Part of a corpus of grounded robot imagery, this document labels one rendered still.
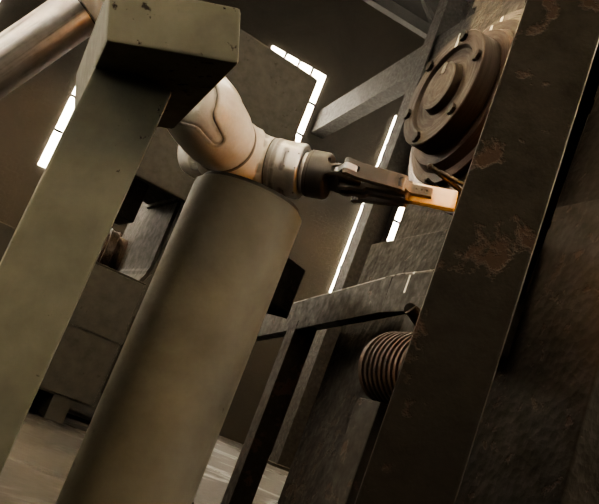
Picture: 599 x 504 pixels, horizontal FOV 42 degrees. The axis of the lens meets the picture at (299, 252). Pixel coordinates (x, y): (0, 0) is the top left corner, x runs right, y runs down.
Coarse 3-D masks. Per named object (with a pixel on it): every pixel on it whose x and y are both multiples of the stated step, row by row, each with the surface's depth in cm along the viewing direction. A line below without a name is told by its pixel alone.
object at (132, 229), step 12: (144, 204) 628; (144, 216) 595; (132, 228) 631; (108, 240) 605; (120, 240) 613; (132, 240) 598; (108, 252) 598; (120, 252) 605; (108, 264) 598; (120, 264) 601
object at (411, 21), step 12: (372, 0) 1029; (384, 0) 1036; (396, 0) 1288; (408, 0) 1276; (420, 0) 1263; (432, 0) 1252; (468, 0) 1217; (384, 12) 1045; (396, 12) 1042; (408, 12) 1049; (420, 12) 1295; (432, 12) 1067; (408, 24) 1051; (420, 24) 1055
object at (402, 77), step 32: (448, 0) 946; (448, 32) 914; (416, 64) 949; (352, 96) 1143; (384, 96) 1046; (320, 128) 1229; (384, 160) 909; (384, 224) 900; (352, 256) 871; (320, 352) 856; (320, 384) 852; (288, 416) 840; (288, 448) 832
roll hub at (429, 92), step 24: (456, 48) 171; (480, 48) 158; (432, 72) 177; (456, 72) 163; (480, 72) 155; (432, 96) 168; (456, 96) 161; (480, 96) 156; (408, 120) 177; (432, 120) 167; (456, 120) 157; (432, 144) 164
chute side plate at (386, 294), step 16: (432, 272) 153; (352, 288) 185; (368, 288) 177; (384, 288) 169; (400, 288) 162; (416, 288) 156; (304, 304) 208; (320, 304) 198; (336, 304) 189; (352, 304) 181; (368, 304) 173; (384, 304) 166; (400, 304) 159; (272, 320) 226; (288, 320) 214; (304, 320) 203; (320, 320) 194; (336, 320) 185
